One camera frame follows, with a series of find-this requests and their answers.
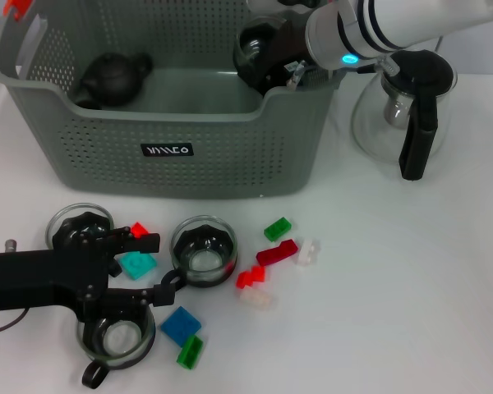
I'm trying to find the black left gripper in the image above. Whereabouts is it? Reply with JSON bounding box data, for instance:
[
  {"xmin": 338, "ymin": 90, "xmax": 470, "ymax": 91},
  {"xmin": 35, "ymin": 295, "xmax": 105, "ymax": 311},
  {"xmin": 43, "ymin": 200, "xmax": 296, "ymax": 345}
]
[{"xmin": 0, "ymin": 227, "xmax": 177, "ymax": 323}]

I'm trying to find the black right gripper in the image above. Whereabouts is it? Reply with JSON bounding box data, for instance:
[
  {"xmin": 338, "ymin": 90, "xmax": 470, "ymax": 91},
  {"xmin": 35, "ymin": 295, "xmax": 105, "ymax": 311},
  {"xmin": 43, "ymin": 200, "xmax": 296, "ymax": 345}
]
[{"xmin": 252, "ymin": 18, "xmax": 318, "ymax": 96}]

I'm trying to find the glass teacup black holder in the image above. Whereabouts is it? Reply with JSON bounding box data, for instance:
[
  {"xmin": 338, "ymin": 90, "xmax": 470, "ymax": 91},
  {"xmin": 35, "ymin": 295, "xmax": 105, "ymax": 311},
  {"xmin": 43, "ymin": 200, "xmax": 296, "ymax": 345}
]
[
  {"xmin": 233, "ymin": 16, "xmax": 283, "ymax": 85},
  {"xmin": 76, "ymin": 303, "xmax": 157, "ymax": 390},
  {"xmin": 44, "ymin": 203, "xmax": 117, "ymax": 252},
  {"xmin": 160, "ymin": 216, "xmax": 238, "ymax": 297}
]

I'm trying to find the grey perforated storage bin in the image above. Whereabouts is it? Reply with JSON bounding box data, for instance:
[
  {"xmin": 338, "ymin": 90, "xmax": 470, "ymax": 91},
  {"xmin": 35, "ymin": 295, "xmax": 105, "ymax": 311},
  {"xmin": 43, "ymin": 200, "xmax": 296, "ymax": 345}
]
[{"xmin": 0, "ymin": 0, "xmax": 346, "ymax": 201}]

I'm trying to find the teal toy brick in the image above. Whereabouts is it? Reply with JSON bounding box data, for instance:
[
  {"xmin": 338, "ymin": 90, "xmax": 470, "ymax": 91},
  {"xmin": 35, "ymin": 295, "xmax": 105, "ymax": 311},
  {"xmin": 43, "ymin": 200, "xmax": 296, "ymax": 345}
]
[{"xmin": 118, "ymin": 252, "xmax": 158, "ymax": 282}]

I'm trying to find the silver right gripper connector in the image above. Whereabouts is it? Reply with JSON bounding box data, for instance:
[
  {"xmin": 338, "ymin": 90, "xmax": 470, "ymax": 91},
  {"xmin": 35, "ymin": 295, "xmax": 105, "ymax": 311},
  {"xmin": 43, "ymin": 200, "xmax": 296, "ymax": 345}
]
[{"xmin": 286, "ymin": 59, "xmax": 307, "ymax": 89}]

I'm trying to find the blue toy brick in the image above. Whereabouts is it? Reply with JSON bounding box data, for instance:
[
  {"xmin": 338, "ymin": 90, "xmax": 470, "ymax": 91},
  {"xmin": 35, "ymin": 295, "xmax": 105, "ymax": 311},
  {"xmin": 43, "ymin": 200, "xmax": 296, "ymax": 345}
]
[{"xmin": 159, "ymin": 305, "xmax": 203, "ymax": 345}]

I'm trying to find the green toy brick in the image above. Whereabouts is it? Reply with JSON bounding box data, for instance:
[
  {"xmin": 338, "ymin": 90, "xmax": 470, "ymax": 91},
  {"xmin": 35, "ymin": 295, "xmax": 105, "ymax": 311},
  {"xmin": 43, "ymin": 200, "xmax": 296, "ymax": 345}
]
[
  {"xmin": 263, "ymin": 216, "xmax": 293, "ymax": 242},
  {"xmin": 175, "ymin": 334, "xmax": 205, "ymax": 370}
]

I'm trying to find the red stepped toy brick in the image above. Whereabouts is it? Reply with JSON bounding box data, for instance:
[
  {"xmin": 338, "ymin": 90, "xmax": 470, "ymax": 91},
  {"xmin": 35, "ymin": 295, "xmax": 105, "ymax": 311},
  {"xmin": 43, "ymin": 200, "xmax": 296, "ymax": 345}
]
[{"xmin": 235, "ymin": 264, "xmax": 267, "ymax": 290}]

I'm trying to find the clear translucent toy brick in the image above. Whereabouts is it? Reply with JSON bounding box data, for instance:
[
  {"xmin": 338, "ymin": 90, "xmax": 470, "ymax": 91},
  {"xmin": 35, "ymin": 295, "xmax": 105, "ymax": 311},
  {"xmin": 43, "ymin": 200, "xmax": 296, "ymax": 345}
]
[{"xmin": 238, "ymin": 286, "xmax": 279, "ymax": 312}]

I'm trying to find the dark red toy brick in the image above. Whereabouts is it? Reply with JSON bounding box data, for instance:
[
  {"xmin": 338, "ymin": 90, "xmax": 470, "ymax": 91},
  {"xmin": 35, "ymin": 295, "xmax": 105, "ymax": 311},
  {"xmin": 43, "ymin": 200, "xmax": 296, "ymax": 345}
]
[{"xmin": 255, "ymin": 239, "xmax": 299, "ymax": 267}]

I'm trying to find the white toy brick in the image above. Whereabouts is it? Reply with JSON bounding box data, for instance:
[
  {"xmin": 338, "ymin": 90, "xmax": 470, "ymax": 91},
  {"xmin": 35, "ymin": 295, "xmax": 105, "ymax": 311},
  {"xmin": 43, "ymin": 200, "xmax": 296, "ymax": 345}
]
[{"xmin": 293, "ymin": 236, "xmax": 322, "ymax": 268}]

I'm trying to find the dark clay teapot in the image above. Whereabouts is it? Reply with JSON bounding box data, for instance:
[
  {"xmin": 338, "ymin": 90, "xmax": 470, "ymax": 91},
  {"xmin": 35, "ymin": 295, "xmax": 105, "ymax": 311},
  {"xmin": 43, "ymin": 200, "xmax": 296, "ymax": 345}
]
[{"xmin": 72, "ymin": 52, "xmax": 154, "ymax": 111}]

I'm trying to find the glass teapot black handle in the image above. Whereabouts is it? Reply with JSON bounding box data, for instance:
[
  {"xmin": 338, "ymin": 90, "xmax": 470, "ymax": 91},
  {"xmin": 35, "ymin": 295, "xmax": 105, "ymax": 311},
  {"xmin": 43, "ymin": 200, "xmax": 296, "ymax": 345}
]
[{"xmin": 350, "ymin": 49, "xmax": 458, "ymax": 181}]

